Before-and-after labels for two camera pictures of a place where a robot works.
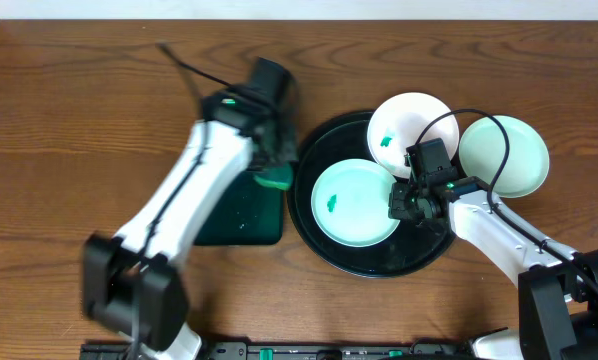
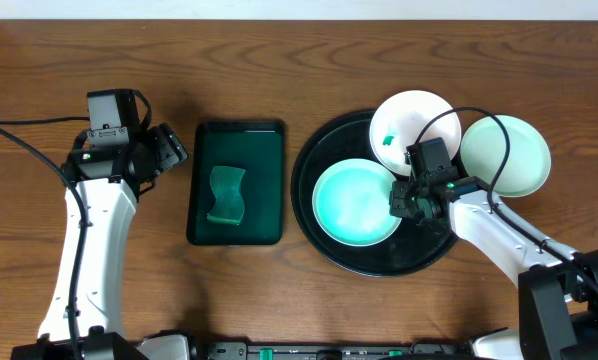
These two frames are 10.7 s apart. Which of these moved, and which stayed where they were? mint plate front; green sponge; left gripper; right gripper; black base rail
Moved: left gripper; green sponge
Stayed: right gripper; mint plate front; black base rail
